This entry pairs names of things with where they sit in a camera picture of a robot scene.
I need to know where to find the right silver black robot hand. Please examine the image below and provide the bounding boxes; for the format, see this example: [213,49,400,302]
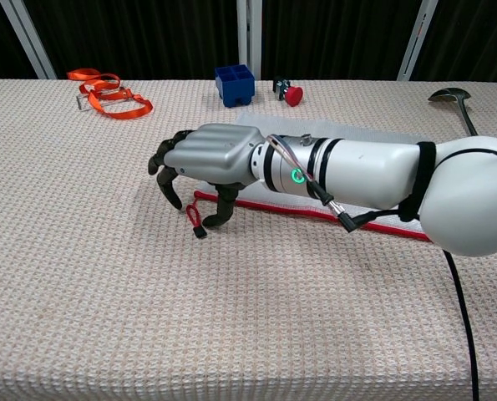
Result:
[147,124,266,230]

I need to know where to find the mesh pouch with red zipper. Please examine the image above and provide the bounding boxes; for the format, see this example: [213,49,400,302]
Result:
[185,110,433,243]

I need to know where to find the blue compartment box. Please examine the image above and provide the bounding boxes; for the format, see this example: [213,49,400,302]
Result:
[214,63,256,109]

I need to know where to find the red emergency stop button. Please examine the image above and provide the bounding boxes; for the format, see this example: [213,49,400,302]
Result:
[272,77,304,108]

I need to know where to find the black pleated curtain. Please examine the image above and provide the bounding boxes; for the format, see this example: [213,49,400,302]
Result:
[0,0,497,84]

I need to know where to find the beige waffle tablecloth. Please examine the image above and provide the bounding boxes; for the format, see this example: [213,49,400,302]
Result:
[0,78,497,401]

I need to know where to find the metal ladle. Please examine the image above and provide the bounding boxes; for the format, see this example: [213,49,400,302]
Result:
[427,87,479,138]

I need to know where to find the grey metal frame post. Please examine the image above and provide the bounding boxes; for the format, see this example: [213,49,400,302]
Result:
[0,0,57,80]
[236,0,263,81]
[397,0,439,83]

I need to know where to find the orange lanyard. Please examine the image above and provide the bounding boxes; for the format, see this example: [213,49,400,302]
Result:
[66,68,155,121]

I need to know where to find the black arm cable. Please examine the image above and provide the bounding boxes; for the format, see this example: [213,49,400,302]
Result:
[339,208,481,401]

